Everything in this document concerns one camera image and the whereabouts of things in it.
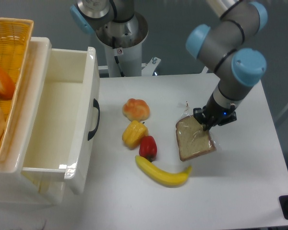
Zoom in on red bell pepper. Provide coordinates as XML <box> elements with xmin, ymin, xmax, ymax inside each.
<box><xmin>139</xmin><ymin>136</ymin><xmax>157</xmax><ymax>162</ymax></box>

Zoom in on yellow bell pepper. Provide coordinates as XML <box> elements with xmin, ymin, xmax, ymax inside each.
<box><xmin>122</xmin><ymin>120</ymin><xmax>148</xmax><ymax>150</ymax></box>

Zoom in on yellow banana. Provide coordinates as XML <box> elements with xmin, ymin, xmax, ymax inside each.
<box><xmin>135</xmin><ymin>156</ymin><xmax>192</xmax><ymax>187</ymax></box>

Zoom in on yellow wicker basket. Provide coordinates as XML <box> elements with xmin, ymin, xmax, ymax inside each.
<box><xmin>0</xmin><ymin>17</ymin><xmax>34</xmax><ymax>160</ymax></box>

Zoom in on white pedestal base bracket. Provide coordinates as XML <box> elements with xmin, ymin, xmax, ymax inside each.
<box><xmin>98</xmin><ymin>57</ymin><xmax>161</xmax><ymax>78</ymax></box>

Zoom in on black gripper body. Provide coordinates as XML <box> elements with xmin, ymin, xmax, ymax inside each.
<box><xmin>205</xmin><ymin>95</ymin><xmax>237</xmax><ymax>126</ymax></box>

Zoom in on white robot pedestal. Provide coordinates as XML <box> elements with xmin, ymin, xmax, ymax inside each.
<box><xmin>96</xmin><ymin>12</ymin><xmax>148</xmax><ymax>78</ymax></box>

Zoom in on white open drawer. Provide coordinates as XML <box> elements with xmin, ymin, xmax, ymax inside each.
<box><xmin>23</xmin><ymin>47</ymin><xmax>100</xmax><ymax>195</ymax></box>

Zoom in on orange glazed bread roll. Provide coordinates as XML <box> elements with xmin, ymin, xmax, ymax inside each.
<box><xmin>122</xmin><ymin>98</ymin><xmax>150</xmax><ymax>121</ymax></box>

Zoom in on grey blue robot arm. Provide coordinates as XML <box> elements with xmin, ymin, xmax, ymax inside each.
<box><xmin>70</xmin><ymin>0</ymin><xmax>268</xmax><ymax>130</ymax></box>

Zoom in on black drawer handle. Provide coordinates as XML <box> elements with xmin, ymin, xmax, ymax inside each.
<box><xmin>87</xmin><ymin>98</ymin><xmax>100</xmax><ymax>141</ymax></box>

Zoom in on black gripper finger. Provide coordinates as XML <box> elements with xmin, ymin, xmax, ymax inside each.
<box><xmin>193</xmin><ymin>107</ymin><xmax>207</xmax><ymax>126</ymax></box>
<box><xmin>203</xmin><ymin>116</ymin><xmax>218</xmax><ymax>131</ymax></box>

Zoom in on toast slice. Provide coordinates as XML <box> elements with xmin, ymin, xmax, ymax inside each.
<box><xmin>175</xmin><ymin>102</ymin><xmax>220</xmax><ymax>161</ymax></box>

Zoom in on black cable on pedestal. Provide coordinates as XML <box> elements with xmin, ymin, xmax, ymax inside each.
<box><xmin>111</xmin><ymin>35</ymin><xmax>125</xmax><ymax>78</ymax></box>

